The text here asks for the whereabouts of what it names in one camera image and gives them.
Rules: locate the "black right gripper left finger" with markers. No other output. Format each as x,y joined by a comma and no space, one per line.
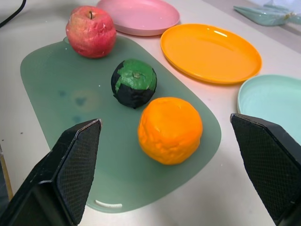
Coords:
58,179

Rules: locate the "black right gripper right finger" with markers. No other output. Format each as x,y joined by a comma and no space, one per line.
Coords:
270,164

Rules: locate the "light green plate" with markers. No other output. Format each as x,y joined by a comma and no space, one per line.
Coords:
272,101

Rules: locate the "orange fruit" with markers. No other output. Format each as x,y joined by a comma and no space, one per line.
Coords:
169,130

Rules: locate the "dark green avocado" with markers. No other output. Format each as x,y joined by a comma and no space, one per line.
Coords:
134,83

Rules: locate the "orange plate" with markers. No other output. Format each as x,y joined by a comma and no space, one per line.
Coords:
209,53

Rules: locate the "pink plate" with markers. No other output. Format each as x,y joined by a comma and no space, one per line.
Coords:
143,16

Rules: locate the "green cutting mat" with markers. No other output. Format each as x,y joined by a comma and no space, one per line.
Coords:
122,141

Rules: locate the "red apple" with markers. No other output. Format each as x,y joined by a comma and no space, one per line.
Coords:
91,33

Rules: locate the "teal plastic bag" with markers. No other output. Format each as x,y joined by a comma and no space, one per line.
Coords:
268,15

